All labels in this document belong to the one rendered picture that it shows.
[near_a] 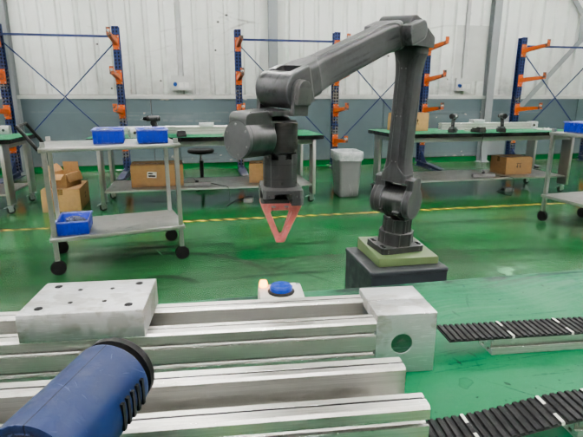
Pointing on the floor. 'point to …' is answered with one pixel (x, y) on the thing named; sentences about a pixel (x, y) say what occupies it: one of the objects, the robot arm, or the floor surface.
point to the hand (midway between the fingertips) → (280, 237)
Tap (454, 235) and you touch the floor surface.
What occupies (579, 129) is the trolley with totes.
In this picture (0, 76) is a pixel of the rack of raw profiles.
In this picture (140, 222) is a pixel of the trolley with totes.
